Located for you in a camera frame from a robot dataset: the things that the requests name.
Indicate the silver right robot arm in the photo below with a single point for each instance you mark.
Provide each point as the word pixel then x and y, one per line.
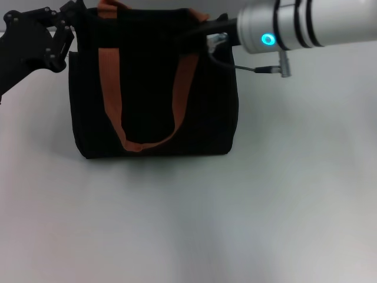
pixel 309 23

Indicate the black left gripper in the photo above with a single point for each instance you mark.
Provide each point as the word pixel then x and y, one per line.
pixel 26 53

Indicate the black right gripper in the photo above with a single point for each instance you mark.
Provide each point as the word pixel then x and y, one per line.
pixel 218 25

